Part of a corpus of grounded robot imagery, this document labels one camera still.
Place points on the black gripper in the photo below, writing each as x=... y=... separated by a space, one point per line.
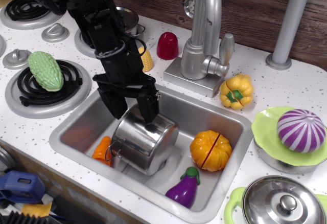
x=124 y=77

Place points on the stainless steel pot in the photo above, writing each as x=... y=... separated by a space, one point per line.
x=144 y=147

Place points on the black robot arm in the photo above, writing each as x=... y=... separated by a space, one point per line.
x=103 y=27

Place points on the stainless steel sink basin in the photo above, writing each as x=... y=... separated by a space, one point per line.
x=78 y=136

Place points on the light green toy pot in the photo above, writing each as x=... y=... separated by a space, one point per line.
x=235 y=200

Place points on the steel pot lid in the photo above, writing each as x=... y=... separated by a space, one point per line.
x=278 y=199

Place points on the yellow toy corn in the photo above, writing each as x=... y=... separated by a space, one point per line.
x=146 y=59

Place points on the orange toy carrot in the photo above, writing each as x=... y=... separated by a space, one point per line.
x=101 y=149

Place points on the red toy pepper half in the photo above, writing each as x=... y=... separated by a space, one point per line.
x=167 y=47

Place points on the small lidded steel pan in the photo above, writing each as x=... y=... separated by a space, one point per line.
x=131 y=19

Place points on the silver toy faucet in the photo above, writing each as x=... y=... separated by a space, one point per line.
x=205 y=59

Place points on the orange toy pumpkin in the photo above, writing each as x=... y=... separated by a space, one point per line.
x=210 y=150

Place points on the green toy bitter melon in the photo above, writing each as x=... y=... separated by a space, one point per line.
x=46 y=71

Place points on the purple toy eggplant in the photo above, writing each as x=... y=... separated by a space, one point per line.
x=185 y=191

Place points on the silver stove knob middle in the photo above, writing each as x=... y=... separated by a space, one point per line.
x=55 y=33

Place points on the silver stove knob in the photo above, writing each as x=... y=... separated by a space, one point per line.
x=55 y=33
x=16 y=59

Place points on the yellow toy bell pepper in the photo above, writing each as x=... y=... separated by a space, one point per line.
x=236 y=92

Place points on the silver stove knob front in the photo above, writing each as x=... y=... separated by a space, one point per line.
x=16 y=59

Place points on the light green toy plate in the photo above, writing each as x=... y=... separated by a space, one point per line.
x=264 y=128

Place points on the yellow sponge piece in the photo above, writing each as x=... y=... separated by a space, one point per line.
x=37 y=210

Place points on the blue clamp tool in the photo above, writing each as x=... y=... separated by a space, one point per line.
x=22 y=187

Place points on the purple striped toy onion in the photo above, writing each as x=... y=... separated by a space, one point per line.
x=301 y=131

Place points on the steel bowl under plate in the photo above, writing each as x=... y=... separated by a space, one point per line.
x=283 y=166

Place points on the grey vertical pole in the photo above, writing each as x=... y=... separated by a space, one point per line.
x=280 y=59

